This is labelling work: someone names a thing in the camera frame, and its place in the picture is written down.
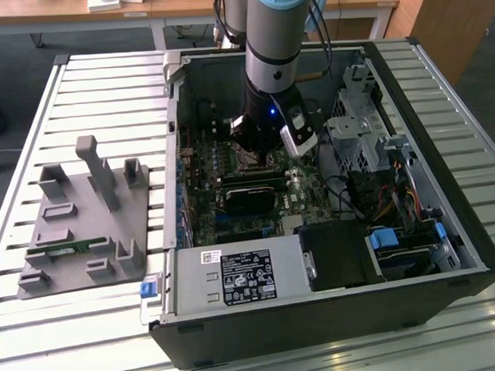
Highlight CPU socket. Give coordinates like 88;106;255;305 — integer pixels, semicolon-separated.
235;144;281;173

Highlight green motherboard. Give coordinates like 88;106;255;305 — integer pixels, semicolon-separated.
176;117;343;247

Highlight black graphics card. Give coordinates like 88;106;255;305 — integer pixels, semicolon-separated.
222;186;278;217

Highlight silver drive cage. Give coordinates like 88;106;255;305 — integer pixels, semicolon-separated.
322;61;410;177

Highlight grey case latch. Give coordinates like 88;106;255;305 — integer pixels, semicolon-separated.
161;50;193;85

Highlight silver chipset heatsink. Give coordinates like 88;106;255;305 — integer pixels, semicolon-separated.
281;214;306;231

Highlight wooden desk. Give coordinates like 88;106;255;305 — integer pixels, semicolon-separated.
0;0;156;52
149;0;402;51

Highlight hard disk in blue carrier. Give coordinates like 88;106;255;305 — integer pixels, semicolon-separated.
366;222;439;278

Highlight silver power supply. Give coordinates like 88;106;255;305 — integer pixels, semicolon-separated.
167;234;315;321

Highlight grey parts rack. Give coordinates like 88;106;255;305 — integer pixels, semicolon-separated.
9;131;157;301

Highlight black open PC case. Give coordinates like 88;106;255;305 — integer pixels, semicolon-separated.
136;34;495;371

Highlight green RAM stick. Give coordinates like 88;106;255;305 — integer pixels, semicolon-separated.
46;236;110;259

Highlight wooden cabinet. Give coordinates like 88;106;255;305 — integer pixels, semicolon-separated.
410;0;495;87

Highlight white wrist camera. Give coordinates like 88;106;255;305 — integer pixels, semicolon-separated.
278;103;319;158

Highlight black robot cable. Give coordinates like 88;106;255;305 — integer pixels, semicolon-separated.
305;0;338;76

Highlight orange yellow power wires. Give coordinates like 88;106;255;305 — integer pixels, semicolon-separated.
377;188;421;222

